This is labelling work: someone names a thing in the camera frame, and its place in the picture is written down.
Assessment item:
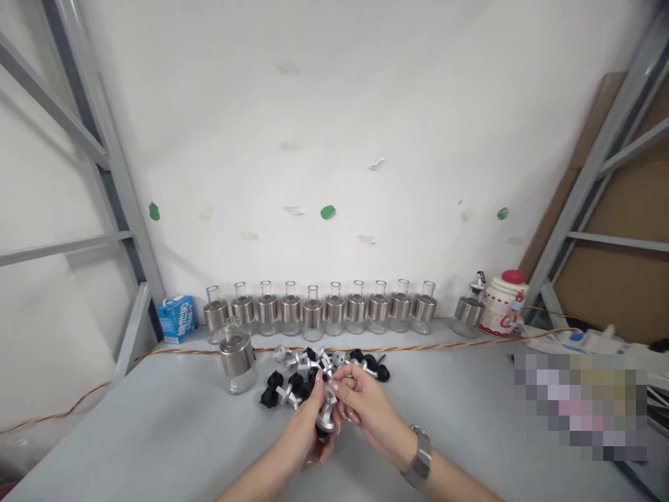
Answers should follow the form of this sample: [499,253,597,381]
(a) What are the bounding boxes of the person's right hand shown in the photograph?
[327,362,417,470]

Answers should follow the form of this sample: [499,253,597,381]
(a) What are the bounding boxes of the person's left hand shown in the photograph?
[284,367,341,467]

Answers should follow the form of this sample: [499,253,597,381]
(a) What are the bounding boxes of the person's right fingers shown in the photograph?
[327,362,373,425]

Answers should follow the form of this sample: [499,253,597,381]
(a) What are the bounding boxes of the person's left fingers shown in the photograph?
[305,367,326,419]

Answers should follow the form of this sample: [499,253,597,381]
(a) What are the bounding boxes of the silver pourer spout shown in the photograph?
[313,386,344,441]

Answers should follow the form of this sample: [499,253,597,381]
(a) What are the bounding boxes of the pile of black silver pourers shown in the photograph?
[259,343,392,411]

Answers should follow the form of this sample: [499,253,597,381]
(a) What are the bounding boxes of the row of steel-sleeved glass bottles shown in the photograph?
[204,279,438,346]

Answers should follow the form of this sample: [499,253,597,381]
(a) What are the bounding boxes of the open-necked glass bottle, steel sleeve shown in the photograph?
[219,315,256,396]

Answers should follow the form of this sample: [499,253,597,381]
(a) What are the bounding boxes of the glass bottle with fitted pourer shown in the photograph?
[449,270,488,339]

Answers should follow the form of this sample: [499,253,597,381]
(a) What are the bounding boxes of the blue drink carton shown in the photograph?
[156,294,199,345]

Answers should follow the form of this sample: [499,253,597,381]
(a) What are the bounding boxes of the white jar with red lid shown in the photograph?
[477,268,527,336]

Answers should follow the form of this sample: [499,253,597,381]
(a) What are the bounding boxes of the brown cardboard sheet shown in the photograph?
[517,70,669,347]

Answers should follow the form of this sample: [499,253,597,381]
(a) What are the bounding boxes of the twisted red yellow cable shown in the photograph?
[0,305,584,435]

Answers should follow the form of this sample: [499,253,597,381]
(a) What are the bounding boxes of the grey metal shelf frame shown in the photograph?
[0,0,169,383]
[522,0,669,338]

